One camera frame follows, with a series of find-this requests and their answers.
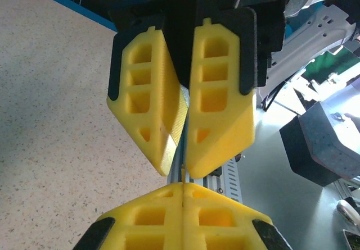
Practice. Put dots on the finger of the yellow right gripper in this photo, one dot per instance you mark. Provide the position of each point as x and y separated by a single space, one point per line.
166 92
222 132

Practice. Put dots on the white rounded object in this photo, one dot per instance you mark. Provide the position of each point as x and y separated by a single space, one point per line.
347 210

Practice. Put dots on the green board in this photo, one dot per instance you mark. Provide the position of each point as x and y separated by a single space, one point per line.
332 64

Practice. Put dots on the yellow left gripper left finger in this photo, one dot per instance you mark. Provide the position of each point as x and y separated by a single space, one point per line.
146 222

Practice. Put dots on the aluminium mounting rail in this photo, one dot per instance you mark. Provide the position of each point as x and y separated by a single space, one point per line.
209 181

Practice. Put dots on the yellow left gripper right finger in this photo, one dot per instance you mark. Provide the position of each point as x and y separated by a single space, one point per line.
219 222

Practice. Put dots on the grey speckled box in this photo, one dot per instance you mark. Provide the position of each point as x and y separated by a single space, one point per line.
317 143

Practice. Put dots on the grey metal bracket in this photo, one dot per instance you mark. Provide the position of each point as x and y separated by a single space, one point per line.
323 28

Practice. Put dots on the grey metal sheet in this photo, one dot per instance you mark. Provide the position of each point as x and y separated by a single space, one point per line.
281 205

